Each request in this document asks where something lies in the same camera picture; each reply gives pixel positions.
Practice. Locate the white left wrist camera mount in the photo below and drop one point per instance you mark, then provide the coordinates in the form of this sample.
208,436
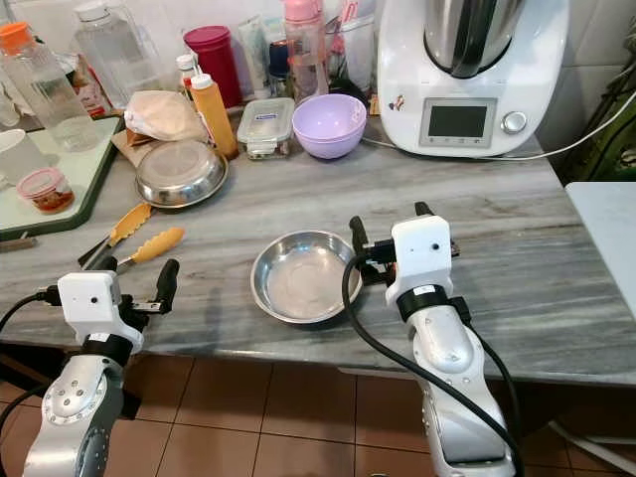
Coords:
89,296

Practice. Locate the small white-capped bottle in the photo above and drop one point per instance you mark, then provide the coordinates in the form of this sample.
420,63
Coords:
186,70

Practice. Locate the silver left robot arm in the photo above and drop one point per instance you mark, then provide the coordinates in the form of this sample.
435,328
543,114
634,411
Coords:
75,407

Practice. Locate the orange squeeze sauce bottle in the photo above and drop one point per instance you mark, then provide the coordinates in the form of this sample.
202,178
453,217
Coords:
216,119

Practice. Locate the pink-capped drinking bottle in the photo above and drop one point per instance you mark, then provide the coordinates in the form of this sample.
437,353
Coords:
304,45

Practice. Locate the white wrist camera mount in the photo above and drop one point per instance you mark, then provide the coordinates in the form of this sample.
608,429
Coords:
89,296
419,253

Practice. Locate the deep stainless steel bowl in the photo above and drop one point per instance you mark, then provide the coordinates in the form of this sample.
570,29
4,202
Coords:
303,280

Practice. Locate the small pink-lidded sauce jar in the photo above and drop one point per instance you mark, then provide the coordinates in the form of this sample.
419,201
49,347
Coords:
46,190

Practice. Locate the clear lidded food container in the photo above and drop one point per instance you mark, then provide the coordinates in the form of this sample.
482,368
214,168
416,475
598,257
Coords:
265,129

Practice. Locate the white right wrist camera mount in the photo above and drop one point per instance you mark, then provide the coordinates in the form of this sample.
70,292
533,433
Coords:
419,253

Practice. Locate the tan bag of food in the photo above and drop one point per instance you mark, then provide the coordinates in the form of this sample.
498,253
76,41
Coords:
164,114

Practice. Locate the clear bottle with orange cap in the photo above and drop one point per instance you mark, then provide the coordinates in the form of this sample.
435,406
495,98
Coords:
50,94

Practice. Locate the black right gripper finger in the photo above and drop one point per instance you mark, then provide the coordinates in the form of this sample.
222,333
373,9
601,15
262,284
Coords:
424,210
358,235

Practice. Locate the dark blue jar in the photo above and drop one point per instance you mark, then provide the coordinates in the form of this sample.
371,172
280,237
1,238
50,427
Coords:
278,62

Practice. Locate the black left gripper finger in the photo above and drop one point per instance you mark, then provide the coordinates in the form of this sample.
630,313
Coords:
167,280
100,264

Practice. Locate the wide-rimmed shallow steel dish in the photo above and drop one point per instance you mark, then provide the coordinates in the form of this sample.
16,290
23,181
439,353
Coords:
181,174

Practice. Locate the clear plastic water pitcher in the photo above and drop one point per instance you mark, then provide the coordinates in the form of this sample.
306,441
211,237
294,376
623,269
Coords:
116,55

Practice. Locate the purple plastic bowl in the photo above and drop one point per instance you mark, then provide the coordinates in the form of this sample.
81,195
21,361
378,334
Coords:
328,126

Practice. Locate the steel tongs with orange tips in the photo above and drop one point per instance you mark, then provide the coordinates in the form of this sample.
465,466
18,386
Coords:
159,243

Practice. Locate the white ceramic mug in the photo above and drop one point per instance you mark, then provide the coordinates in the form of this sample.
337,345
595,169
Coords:
20,157

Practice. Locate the white kitchen cooking machine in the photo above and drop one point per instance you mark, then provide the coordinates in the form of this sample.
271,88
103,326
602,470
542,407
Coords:
467,89

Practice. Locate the maroon plastic canister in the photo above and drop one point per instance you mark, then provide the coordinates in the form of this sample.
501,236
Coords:
216,55

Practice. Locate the pale green serving tray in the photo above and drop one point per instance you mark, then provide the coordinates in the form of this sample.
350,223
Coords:
25,214

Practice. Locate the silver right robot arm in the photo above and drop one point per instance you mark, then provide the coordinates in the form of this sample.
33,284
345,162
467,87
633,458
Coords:
452,368

